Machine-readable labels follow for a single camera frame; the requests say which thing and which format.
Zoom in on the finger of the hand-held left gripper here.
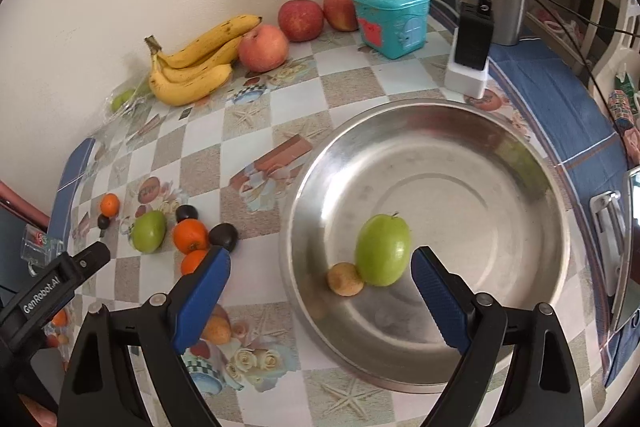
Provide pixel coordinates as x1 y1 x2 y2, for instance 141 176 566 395
70 242 112 280

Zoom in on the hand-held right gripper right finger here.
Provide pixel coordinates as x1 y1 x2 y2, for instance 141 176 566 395
410 246 585 427

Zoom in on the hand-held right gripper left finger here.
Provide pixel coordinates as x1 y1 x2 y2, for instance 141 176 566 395
59 246 232 427

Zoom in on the green jujube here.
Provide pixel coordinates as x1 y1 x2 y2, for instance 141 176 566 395
131 209 168 254
355 213 413 288

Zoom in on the stainless steel basin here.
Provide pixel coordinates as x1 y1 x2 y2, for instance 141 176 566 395
277 99 581 394

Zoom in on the small brown fruit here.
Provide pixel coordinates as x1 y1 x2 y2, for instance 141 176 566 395
326 262 365 297

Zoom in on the clear plastic tray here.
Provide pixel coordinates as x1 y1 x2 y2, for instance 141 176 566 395
92 72 156 142

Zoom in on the small green fruit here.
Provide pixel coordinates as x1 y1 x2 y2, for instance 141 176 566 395
111 89 137 112

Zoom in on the silver metal stand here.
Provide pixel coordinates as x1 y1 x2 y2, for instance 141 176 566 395
590 189 626 298

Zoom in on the yellow banana bunch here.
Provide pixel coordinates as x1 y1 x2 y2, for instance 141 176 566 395
145 14 263 106

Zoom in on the white power strip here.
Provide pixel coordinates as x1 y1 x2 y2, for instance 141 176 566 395
444 57 490 99

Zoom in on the printed checkered tablecloth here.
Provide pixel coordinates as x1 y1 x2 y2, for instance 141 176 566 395
50 0 640 427

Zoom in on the black charger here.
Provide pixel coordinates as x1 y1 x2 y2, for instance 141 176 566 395
452 2 496 70

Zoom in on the red apple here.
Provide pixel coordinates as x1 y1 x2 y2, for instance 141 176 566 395
277 0 325 42
322 0 361 32
237 24 291 74

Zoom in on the colourful patterned box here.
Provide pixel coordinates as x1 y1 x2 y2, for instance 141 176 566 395
607 89 636 132

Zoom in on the teal house-shaped box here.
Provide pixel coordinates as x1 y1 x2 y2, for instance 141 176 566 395
351 0 431 59

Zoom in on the green carton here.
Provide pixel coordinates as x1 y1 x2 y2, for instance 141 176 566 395
614 64 637 100

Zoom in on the black cable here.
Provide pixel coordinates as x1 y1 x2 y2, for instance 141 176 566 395
520 0 613 120
482 0 640 38

